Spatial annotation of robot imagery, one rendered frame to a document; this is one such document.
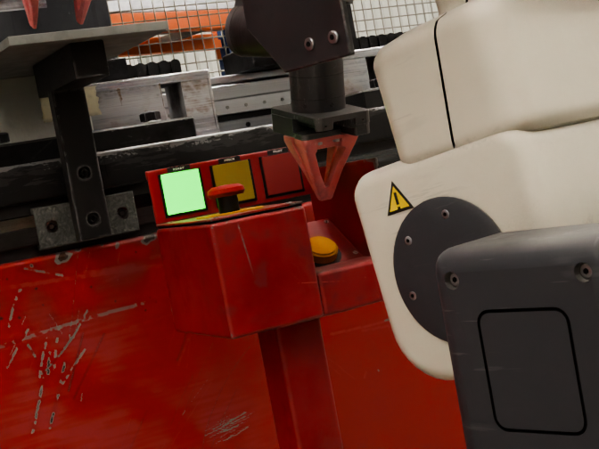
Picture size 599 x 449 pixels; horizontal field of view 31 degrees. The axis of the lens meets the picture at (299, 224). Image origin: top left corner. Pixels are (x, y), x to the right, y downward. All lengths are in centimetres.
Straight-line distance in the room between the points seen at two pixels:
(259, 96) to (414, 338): 110
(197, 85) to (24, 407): 50
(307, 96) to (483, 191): 43
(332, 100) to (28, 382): 48
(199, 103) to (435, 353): 80
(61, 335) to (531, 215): 72
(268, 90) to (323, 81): 74
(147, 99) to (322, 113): 42
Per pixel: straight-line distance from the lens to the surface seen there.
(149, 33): 125
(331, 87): 113
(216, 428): 139
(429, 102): 76
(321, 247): 119
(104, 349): 133
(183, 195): 122
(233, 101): 183
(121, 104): 148
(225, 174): 124
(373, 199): 80
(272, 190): 126
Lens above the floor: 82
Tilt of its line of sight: 3 degrees down
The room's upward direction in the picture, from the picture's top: 10 degrees counter-clockwise
